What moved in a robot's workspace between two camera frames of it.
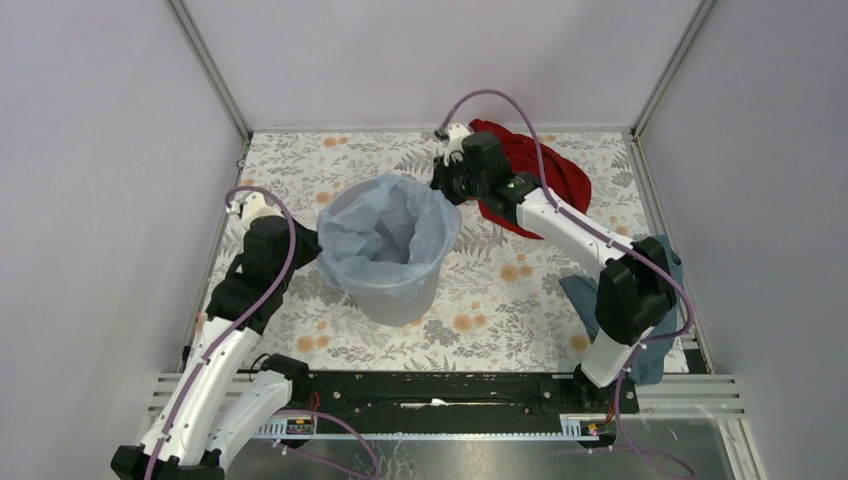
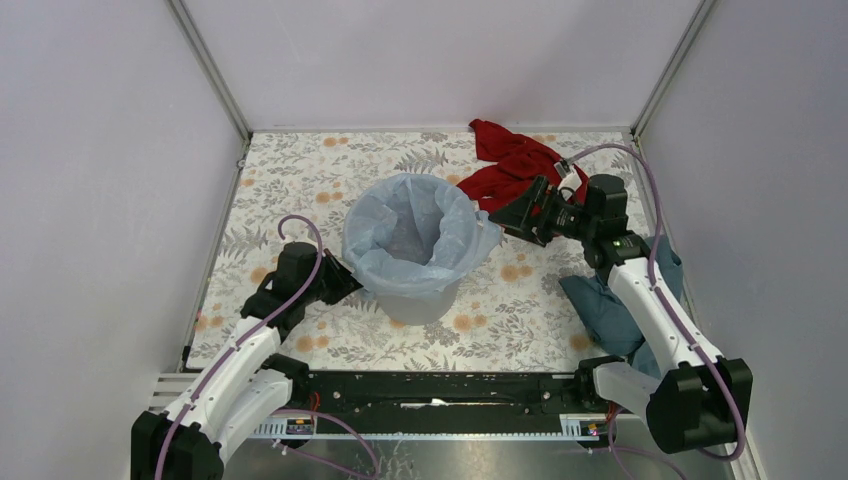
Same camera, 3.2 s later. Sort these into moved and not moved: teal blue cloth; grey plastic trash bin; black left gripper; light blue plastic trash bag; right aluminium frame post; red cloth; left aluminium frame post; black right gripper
Moved: light blue plastic trash bag; black left gripper; grey plastic trash bin; black right gripper
Not moved: right aluminium frame post; red cloth; teal blue cloth; left aluminium frame post
